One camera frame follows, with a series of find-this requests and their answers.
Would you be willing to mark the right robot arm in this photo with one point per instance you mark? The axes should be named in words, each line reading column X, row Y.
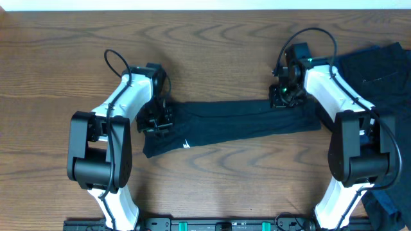
column 363, row 153

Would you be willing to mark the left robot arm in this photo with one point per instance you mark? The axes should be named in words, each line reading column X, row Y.
column 100, row 147

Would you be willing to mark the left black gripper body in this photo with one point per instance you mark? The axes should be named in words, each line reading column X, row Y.
column 155, row 125

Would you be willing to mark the black folded garment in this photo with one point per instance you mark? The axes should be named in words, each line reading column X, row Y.
column 381, row 75

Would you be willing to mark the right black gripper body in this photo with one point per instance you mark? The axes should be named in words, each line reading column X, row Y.
column 279, row 101

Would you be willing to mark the dark teal t-shirt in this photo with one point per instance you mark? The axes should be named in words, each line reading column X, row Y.
column 203, row 123

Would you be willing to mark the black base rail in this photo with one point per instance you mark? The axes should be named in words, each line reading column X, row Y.
column 167, row 224

